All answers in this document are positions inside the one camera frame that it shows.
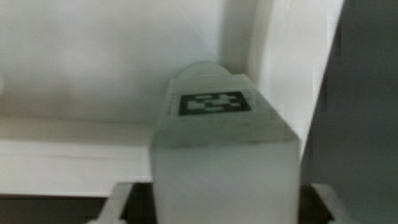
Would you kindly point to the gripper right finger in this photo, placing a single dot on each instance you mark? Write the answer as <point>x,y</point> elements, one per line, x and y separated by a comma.
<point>320,206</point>

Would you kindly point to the white square tabletop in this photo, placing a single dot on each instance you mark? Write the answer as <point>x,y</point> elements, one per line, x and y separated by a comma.
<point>91,54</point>

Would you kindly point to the white table leg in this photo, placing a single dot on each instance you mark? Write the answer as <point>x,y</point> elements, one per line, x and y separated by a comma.
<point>224,153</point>

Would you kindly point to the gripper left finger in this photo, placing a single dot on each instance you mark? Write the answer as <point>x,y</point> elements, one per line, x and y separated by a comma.
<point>128,208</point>

